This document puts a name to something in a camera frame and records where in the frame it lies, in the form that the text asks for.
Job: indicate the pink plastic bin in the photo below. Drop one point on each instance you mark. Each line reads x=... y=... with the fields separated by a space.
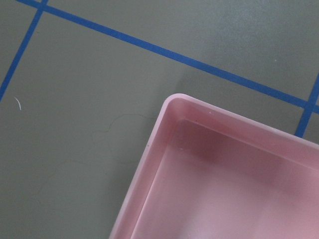
x=207 y=173

